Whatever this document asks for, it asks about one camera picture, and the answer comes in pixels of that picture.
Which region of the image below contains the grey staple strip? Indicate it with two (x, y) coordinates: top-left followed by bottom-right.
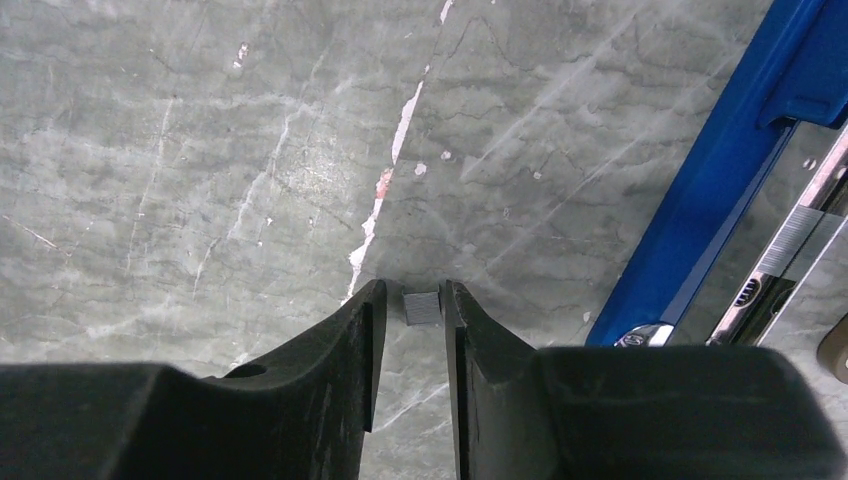
(402, 291), (442, 326)

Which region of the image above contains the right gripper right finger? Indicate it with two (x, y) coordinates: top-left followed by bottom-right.
(443, 281), (847, 479)

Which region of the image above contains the beige small stapler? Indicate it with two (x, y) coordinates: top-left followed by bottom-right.
(816, 315), (847, 384)

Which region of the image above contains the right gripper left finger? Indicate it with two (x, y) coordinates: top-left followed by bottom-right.
(1, 280), (387, 479)

